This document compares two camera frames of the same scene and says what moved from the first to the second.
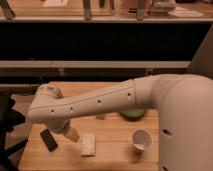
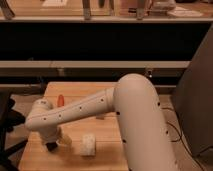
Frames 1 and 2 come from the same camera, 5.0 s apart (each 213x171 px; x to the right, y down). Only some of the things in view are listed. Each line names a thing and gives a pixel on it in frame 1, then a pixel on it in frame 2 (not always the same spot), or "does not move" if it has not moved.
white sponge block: x=88 y=145 does not move
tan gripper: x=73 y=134 to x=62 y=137
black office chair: x=10 y=118 does not move
